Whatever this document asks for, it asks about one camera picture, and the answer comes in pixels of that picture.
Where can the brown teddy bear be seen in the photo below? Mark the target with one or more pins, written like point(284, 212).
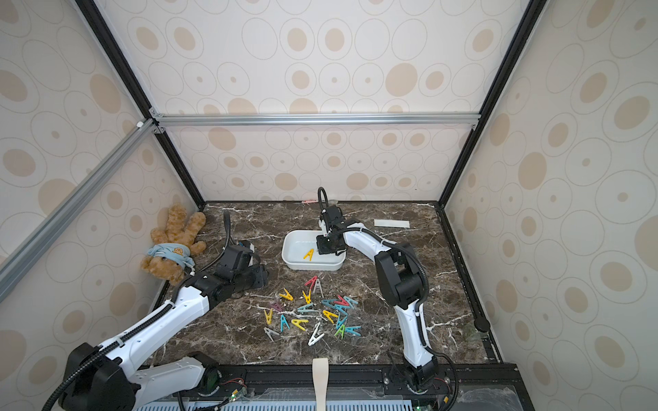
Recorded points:
point(175, 246)

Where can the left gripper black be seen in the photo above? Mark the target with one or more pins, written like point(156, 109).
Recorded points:
point(263, 276)

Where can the red clothespin in cluster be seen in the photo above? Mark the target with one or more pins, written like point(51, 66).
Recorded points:
point(341, 301)

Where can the lime green clothespin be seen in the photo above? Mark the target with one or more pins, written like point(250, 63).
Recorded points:
point(340, 332)

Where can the horizontal aluminium rail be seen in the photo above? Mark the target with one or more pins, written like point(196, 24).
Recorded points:
point(324, 119)

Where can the mint green clothespin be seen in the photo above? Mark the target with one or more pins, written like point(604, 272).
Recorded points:
point(307, 309)

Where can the teal clothespin cluster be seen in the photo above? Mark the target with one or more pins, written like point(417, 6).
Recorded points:
point(342, 310)
point(341, 322)

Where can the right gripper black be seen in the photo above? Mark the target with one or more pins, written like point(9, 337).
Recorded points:
point(324, 246)

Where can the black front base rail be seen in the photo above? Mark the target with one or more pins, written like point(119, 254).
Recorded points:
point(354, 387)

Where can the orange yellow clothespin cluster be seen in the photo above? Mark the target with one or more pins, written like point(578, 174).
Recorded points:
point(332, 317)

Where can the diagonal aluminium rail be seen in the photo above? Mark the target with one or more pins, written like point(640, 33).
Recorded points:
point(31, 250)

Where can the grey clothespin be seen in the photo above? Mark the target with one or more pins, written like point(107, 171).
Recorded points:
point(271, 334)
point(318, 288)

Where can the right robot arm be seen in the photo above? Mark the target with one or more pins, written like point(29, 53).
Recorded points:
point(404, 286)

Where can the white clothespin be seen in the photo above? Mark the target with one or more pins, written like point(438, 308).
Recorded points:
point(316, 336)

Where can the white paper label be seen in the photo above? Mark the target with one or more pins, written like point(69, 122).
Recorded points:
point(390, 223)

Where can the red clothespin near box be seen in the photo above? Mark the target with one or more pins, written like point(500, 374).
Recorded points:
point(311, 283)

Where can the white plastic storage box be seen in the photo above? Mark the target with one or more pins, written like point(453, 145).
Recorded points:
point(300, 253)

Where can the light teal clothespin right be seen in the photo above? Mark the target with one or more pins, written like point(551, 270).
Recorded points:
point(352, 303)

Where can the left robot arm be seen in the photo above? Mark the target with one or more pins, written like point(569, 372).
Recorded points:
point(111, 375)

